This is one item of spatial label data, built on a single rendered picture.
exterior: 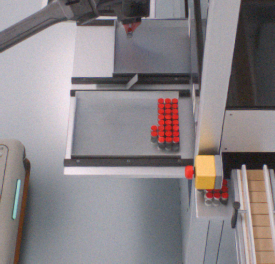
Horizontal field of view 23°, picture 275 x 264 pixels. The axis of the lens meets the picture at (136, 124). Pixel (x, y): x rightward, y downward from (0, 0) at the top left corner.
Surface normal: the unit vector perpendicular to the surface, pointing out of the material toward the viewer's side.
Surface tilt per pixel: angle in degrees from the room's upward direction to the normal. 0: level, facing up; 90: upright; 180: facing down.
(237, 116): 90
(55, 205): 0
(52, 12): 46
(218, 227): 90
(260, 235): 0
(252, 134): 90
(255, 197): 0
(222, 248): 90
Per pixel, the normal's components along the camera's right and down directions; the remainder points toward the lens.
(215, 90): 0.00, 0.78
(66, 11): -0.10, 0.12
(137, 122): -0.01, -0.62
